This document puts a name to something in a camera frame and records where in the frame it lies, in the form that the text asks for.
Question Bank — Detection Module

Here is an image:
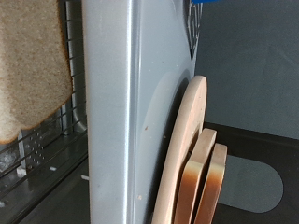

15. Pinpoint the black metal bookend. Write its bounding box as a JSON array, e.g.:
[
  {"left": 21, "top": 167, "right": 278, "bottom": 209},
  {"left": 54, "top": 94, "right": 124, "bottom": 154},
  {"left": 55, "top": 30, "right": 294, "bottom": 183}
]
[{"left": 201, "top": 121, "right": 299, "bottom": 224}]

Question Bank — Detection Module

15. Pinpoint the metal spatula with blue block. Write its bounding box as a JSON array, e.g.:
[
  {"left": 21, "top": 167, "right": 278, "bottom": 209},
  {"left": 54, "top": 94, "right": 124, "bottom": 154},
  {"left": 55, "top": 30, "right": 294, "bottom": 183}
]
[{"left": 186, "top": 0, "right": 221, "bottom": 62}]

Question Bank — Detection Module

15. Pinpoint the silver toaster oven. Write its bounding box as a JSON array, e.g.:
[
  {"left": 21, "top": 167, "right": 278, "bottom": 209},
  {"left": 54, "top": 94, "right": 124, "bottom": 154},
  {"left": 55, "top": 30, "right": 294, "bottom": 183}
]
[{"left": 0, "top": 0, "right": 204, "bottom": 224}]

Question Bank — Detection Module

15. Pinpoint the wire oven rack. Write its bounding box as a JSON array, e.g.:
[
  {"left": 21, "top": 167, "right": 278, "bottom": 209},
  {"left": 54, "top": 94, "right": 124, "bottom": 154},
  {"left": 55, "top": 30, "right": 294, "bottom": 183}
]
[{"left": 0, "top": 0, "right": 89, "bottom": 218}]

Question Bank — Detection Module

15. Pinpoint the round wooden board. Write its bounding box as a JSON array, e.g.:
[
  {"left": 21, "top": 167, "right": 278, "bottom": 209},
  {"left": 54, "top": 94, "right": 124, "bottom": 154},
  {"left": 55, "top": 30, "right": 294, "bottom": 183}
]
[{"left": 151, "top": 75, "right": 208, "bottom": 224}]

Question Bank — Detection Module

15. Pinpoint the white bread slice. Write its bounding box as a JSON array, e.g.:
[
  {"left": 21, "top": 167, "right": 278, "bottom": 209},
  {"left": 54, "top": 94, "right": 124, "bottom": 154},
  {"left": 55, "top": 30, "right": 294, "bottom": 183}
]
[
  {"left": 193, "top": 143, "right": 229, "bottom": 224},
  {"left": 173, "top": 128, "right": 218, "bottom": 224},
  {"left": 0, "top": 0, "right": 75, "bottom": 145}
]

